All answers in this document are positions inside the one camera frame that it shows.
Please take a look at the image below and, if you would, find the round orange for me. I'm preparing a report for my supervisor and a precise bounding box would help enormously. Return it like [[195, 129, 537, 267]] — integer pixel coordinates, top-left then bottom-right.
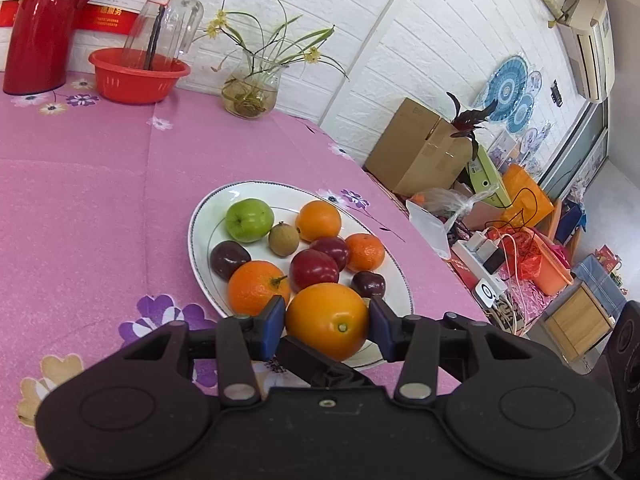
[[295, 200, 343, 242]]

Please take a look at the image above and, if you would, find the blue bag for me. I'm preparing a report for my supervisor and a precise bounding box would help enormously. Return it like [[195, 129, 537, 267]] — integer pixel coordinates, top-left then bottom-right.
[[554, 200, 586, 246]]

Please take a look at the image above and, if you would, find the orange mandarin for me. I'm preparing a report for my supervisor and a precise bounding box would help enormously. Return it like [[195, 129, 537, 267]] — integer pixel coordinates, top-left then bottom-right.
[[345, 233, 386, 273]]

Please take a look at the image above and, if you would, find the stemmed orange tangerine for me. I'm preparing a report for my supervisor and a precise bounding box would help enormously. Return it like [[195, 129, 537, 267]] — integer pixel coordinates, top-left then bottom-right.
[[228, 260, 292, 317]]

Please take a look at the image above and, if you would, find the white air conditioner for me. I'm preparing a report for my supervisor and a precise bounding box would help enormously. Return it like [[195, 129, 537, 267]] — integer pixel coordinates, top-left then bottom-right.
[[557, 0, 616, 104]]

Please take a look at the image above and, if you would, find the small blue round wall decoration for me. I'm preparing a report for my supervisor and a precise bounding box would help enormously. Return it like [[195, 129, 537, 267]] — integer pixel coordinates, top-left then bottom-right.
[[506, 91, 536, 133]]

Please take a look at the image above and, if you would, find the white power strip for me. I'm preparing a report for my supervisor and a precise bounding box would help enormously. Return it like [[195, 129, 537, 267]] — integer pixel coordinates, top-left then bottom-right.
[[451, 239, 508, 293]]

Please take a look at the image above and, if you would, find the red apple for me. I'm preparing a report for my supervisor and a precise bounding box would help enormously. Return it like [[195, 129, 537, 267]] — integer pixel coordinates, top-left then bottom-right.
[[289, 249, 341, 293], [310, 236, 351, 272]]

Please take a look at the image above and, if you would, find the large blue round wall decoration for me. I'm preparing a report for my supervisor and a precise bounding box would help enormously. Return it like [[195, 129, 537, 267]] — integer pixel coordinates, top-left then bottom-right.
[[487, 56, 530, 122]]

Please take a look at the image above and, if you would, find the white plate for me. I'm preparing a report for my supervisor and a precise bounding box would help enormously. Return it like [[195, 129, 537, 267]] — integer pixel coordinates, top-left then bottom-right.
[[188, 181, 415, 372]]

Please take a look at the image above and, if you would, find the floral picture card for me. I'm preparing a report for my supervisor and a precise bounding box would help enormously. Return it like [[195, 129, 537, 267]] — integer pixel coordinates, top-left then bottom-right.
[[490, 130, 521, 166]]

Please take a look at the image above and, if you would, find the blue denim storage box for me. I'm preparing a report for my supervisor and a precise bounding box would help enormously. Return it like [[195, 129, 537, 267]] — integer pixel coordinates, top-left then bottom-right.
[[572, 254, 628, 316]]

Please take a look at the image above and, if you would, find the wooden box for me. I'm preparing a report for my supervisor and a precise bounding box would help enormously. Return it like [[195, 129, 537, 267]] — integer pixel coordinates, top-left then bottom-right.
[[542, 282, 616, 361]]

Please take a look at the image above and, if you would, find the red plastic basin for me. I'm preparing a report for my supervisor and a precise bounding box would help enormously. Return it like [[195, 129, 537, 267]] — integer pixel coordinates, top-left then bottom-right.
[[88, 48, 192, 105]]

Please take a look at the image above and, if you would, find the white charger plug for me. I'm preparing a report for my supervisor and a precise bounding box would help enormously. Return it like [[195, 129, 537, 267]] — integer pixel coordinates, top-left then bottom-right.
[[470, 232, 498, 258]]

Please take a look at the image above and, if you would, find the orange bag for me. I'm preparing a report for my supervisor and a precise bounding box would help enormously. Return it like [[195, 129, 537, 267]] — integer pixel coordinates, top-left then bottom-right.
[[500, 163, 555, 228]]

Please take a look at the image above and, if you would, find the white device with round display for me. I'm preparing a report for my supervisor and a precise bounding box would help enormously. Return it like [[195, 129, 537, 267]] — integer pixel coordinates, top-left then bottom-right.
[[474, 280, 507, 311]]

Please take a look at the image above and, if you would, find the purple-leaf plant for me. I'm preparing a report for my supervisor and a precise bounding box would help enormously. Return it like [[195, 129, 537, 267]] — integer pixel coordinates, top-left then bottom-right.
[[446, 91, 500, 161]]

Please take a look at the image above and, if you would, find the clear plastic bag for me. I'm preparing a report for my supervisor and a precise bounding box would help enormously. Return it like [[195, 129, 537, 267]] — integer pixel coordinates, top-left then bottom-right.
[[412, 187, 493, 226]]

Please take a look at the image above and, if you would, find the orange plastic basket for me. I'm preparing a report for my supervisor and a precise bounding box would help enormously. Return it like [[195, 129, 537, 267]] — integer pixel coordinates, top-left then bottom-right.
[[530, 227, 576, 296]]

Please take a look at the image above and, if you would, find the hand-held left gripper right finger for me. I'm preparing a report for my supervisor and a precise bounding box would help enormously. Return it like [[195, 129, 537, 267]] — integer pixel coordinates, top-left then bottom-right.
[[367, 297, 543, 406]]

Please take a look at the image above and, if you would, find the black stirring stick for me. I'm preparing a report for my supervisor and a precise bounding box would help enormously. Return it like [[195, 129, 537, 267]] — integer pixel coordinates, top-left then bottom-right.
[[145, 0, 179, 71]]

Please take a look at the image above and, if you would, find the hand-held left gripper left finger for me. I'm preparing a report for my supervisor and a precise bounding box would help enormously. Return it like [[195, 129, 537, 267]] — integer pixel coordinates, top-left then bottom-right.
[[117, 295, 288, 407]]

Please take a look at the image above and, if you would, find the dark purple plum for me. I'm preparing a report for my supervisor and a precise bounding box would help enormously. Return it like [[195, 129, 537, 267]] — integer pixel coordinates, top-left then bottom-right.
[[351, 270, 387, 300], [209, 240, 252, 282]]

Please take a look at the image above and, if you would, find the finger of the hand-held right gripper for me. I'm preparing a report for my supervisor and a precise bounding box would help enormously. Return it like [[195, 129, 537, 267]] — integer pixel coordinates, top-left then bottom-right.
[[276, 336, 375, 388], [442, 311, 503, 333]]

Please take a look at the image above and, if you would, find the glass vase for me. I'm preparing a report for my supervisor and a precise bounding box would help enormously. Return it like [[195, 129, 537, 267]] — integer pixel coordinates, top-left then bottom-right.
[[221, 50, 283, 120]]

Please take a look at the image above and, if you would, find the yellow-flowered orchid plant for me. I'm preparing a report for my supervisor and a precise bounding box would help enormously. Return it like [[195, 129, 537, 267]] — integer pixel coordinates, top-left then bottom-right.
[[192, 0, 351, 81]]

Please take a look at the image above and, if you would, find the green apple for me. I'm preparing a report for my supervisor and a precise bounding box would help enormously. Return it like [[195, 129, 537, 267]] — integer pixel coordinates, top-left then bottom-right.
[[225, 199, 275, 243]]

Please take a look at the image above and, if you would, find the green box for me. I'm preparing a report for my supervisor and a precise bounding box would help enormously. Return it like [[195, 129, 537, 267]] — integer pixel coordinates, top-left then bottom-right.
[[466, 145, 513, 209]]

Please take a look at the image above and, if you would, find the pink floral tablecloth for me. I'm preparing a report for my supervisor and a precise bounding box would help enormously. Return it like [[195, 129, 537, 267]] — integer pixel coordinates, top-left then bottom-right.
[[0, 71, 493, 466]]

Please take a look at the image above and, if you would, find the red thermos jug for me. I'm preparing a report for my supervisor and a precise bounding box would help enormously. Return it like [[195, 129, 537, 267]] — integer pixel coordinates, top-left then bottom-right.
[[2, 0, 115, 96]]

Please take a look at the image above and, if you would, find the cardboard box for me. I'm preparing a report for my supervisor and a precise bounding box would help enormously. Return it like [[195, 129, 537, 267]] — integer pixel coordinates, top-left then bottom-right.
[[364, 98, 478, 198]]

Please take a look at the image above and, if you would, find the red printed box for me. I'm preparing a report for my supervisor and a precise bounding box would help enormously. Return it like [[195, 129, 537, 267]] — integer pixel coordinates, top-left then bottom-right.
[[592, 245, 623, 273]]

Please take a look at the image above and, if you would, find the glass pitcher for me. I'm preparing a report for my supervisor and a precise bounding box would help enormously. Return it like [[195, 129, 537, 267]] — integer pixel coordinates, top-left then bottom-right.
[[121, 0, 205, 71]]

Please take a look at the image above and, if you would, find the red plastic bag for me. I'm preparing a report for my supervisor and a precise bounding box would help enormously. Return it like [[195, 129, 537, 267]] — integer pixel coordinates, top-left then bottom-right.
[[500, 232, 546, 281]]

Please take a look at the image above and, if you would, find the black speaker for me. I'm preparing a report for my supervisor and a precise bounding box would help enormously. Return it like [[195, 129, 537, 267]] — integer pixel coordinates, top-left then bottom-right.
[[602, 300, 640, 461]]

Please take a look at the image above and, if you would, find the brown kiwi fruit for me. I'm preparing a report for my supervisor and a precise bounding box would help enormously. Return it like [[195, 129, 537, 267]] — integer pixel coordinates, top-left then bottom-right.
[[268, 222, 300, 258]]

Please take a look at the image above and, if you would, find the large smooth orange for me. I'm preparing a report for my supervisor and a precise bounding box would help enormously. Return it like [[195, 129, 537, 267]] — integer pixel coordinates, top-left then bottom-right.
[[285, 283, 371, 362]]

